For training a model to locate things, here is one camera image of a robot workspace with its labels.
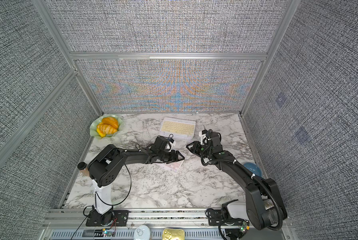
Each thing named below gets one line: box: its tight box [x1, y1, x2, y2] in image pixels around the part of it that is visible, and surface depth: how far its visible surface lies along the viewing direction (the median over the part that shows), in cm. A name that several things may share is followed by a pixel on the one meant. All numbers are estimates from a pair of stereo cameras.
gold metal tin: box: [162, 228, 185, 240], surface depth 67 cm
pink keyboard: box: [159, 159, 184, 172], surface depth 92 cm
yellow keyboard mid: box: [158, 117, 196, 140], surface depth 108 cm
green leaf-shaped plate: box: [89, 114, 123, 138], surface depth 105 cm
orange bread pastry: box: [96, 116, 119, 138], surface depth 105 cm
